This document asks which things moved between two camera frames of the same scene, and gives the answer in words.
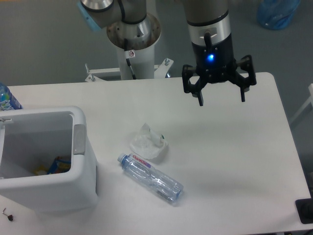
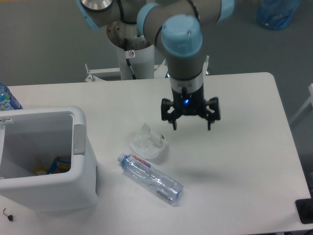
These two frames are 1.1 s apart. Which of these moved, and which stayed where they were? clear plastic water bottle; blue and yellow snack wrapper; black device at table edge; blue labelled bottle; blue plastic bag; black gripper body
Moved: black gripper body
Stayed: clear plastic water bottle; blue labelled bottle; blue plastic bag; black device at table edge; blue and yellow snack wrapper
